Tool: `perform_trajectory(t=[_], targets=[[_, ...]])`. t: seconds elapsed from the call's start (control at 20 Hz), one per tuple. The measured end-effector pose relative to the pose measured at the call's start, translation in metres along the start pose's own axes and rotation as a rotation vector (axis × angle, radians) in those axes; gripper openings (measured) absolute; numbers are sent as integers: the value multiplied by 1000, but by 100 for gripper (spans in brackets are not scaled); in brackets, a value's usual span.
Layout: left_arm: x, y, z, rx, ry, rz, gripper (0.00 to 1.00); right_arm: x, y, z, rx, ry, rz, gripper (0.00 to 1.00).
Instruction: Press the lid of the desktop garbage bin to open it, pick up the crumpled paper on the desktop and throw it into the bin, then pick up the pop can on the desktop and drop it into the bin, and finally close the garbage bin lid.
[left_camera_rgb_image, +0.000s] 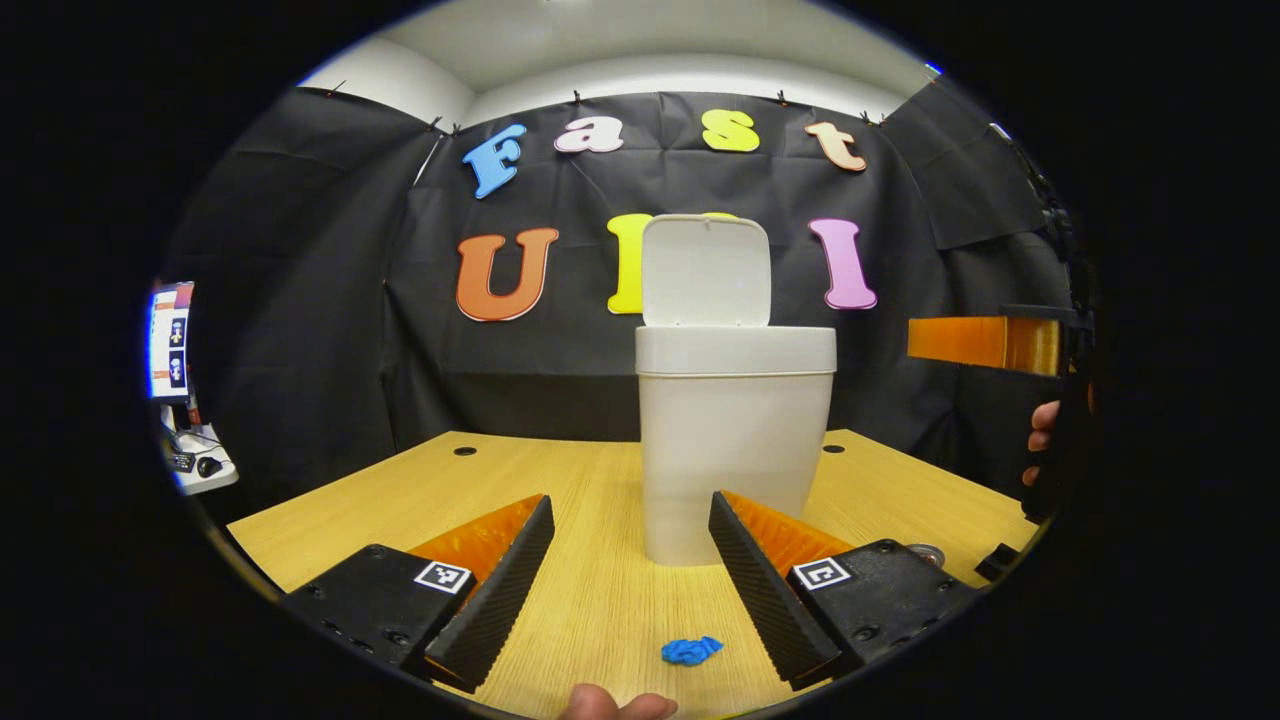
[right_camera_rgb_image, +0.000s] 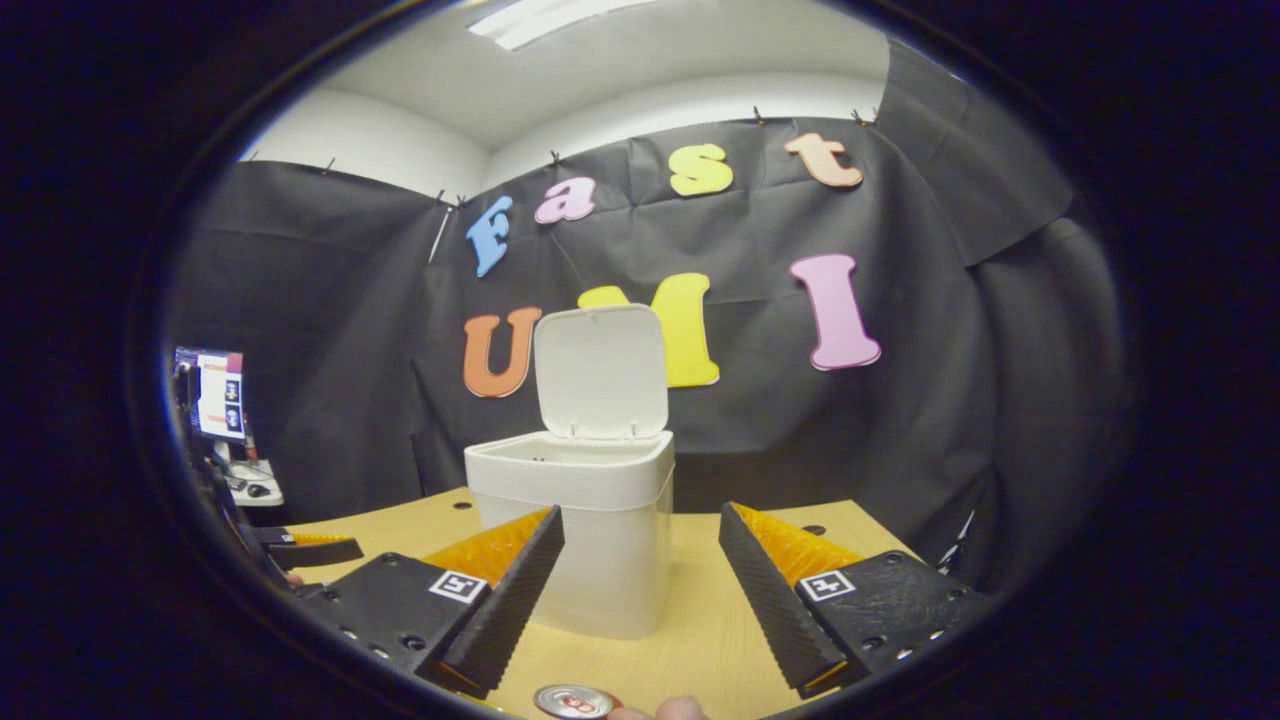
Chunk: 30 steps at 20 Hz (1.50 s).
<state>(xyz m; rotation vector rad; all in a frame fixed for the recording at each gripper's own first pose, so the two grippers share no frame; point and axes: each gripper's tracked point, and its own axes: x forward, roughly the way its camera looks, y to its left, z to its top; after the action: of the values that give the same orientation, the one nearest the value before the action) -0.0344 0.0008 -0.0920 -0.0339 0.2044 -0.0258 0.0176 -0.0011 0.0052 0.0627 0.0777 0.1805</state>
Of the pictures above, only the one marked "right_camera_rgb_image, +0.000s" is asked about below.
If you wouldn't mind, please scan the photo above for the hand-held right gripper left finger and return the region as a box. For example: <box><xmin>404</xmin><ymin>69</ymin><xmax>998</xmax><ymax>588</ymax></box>
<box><xmin>298</xmin><ymin>505</ymin><xmax>566</xmax><ymax>699</ymax></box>

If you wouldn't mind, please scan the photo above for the white desktop garbage bin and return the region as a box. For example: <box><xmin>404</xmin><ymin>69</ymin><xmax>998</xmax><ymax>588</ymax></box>
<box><xmin>464</xmin><ymin>303</ymin><xmax>676</xmax><ymax>641</ymax></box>

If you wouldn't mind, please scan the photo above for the ceiling light panel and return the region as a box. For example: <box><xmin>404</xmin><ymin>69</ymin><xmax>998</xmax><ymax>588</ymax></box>
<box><xmin>468</xmin><ymin>0</ymin><xmax>641</xmax><ymax>51</ymax></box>

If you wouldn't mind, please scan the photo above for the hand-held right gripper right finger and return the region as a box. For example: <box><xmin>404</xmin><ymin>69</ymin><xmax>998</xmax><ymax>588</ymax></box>
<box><xmin>718</xmin><ymin>502</ymin><xmax>993</xmax><ymax>699</ymax></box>

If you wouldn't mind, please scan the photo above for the computer monitor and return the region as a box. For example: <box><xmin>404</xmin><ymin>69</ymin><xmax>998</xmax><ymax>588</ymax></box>
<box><xmin>175</xmin><ymin>347</ymin><xmax>246</xmax><ymax>444</ymax></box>

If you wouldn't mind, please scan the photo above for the white side table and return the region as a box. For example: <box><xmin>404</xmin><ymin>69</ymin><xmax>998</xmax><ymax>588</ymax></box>
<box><xmin>215</xmin><ymin>455</ymin><xmax>285</xmax><ymax>508</ymax></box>

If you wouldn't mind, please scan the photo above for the wooden desktop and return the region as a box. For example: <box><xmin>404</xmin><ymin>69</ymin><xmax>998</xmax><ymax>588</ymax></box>
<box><xmin>285</xmin><ymin>488</ymin><xmax>916</xmax><ymax>720</ymax></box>

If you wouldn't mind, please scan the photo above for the silver red pop can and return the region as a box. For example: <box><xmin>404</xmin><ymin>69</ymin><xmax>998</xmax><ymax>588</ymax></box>
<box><xmin>533</xmin><ymin>684</ymin><xmax>621</xmax><ymax>720</ymax></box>

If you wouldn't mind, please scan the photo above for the black backdrop cloth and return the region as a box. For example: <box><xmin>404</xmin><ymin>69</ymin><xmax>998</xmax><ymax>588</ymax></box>
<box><xmin>165</xmin><ymin>40</ymin><xmax>1131</xmax><ymax>591</ymax></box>

